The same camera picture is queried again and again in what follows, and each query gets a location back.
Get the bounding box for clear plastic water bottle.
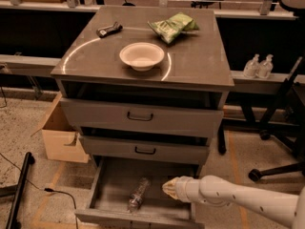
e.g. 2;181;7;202
128;177;151;213

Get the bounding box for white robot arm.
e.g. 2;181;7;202
162;176;305;229

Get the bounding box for grey open bottom drawer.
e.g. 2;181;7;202
75;157;204;229

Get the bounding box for grey drawer cabinet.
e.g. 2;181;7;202
51;7;234;175

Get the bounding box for grey middle drawer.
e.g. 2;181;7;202
79;135;209;165

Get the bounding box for grey top drawer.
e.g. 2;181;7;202
60;98;223;138

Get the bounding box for left sanitizer pump bottle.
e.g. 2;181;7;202
243;54;259;78

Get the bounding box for sanitizer pump bottle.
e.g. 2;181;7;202
243;54;259;78
256;54;274;79

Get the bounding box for right sanitizer pump bottle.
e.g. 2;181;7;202
256;54;274;79

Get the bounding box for black office chair base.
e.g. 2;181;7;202
248;56;305;181

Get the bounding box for cardboard box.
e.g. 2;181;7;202
34;93;90;163

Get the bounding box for white paper bowl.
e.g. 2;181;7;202
119;42;165;72

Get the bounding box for green chip bag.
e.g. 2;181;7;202
148;12;199;44

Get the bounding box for black stand leg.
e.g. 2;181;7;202
6;152;35;229

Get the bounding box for black handheld device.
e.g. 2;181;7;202
96;22;123;38

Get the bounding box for black floor cable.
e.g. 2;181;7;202
0;151;80;229

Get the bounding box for grey metal shelf rail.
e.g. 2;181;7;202
0;54;60;77

